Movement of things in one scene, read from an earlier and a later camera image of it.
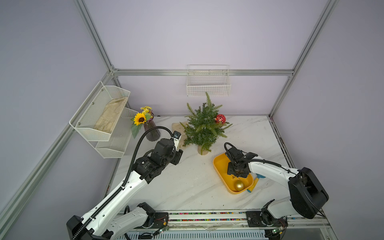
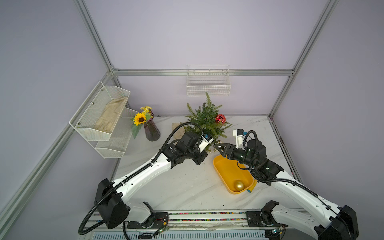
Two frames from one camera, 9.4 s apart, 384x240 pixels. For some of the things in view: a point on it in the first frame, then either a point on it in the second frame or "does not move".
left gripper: [177, 157] to [201, 155]
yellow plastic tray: [221, 163] does not move
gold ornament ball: [239, 185] does not move
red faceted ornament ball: [220, 117] does not move
